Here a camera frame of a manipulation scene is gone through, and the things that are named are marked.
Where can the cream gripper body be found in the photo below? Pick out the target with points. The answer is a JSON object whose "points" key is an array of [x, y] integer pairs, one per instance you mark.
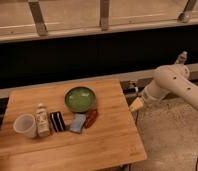
{"points": [[137, 104]]}

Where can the black striped eraser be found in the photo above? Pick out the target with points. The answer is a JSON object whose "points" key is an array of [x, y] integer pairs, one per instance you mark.
{"points": [[57, 121]]}

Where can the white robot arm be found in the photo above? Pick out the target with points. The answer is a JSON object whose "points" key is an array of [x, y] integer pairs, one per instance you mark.
{"points": [[168, 79]]}

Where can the green round plate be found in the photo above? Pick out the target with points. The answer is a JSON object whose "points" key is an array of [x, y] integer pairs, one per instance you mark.
{"points": [[80, 99]]}

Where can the blue sponge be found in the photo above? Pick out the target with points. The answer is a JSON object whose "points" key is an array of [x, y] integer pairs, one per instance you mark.
{"points": [[77, 123]]}

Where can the clear bottle on ledge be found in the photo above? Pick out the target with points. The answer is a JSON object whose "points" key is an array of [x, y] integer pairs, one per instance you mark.
{"points": [[181, 59]]}

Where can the small white bottle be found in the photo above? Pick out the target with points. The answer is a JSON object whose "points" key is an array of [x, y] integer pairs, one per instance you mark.
{"points": [[42, 122]]}

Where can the white plastic cup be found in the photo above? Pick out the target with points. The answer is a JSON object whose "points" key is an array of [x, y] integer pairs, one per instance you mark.
{"points": [[25, 124]]}

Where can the right metal bracket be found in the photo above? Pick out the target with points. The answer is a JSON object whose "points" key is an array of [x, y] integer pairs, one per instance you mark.
{"points": [[185, 15]]}

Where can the metal bracket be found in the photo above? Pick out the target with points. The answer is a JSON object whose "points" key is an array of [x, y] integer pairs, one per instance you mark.
{"points": [[36, 12], [104, 14], [185, 15]]}

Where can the middle metal bracket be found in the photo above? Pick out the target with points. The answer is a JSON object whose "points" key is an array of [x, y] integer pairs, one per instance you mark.
{"points": [[104, 14]]}

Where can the left metal bracket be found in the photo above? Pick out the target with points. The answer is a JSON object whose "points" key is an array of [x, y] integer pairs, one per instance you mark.
{"points": [[36, 12]]}

